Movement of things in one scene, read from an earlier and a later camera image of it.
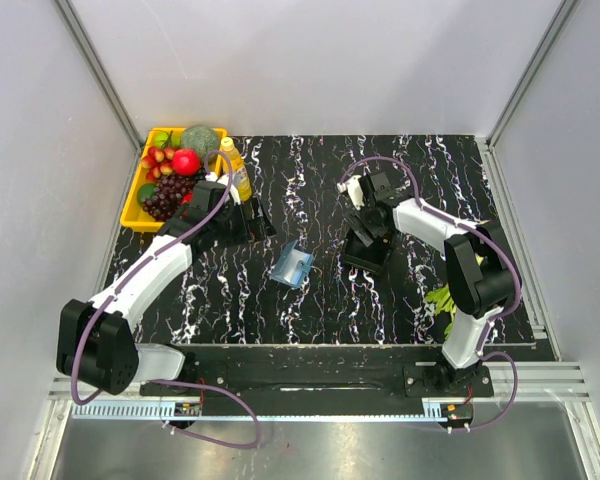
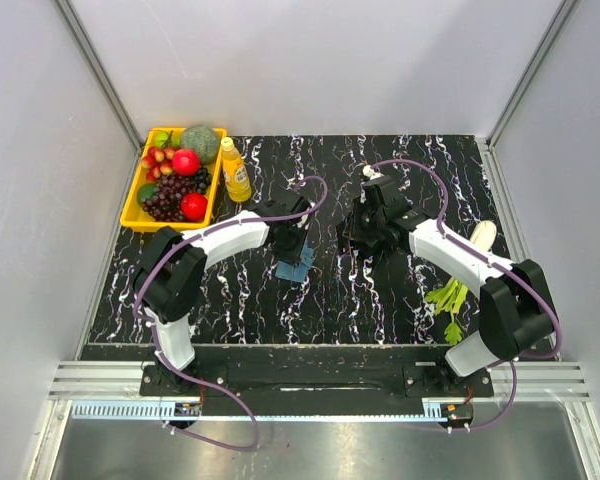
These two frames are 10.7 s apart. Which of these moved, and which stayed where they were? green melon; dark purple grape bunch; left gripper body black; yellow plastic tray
Moved: left gripper body black
Stayed: yellow plastic tray; dark purple grape bunch; green melon
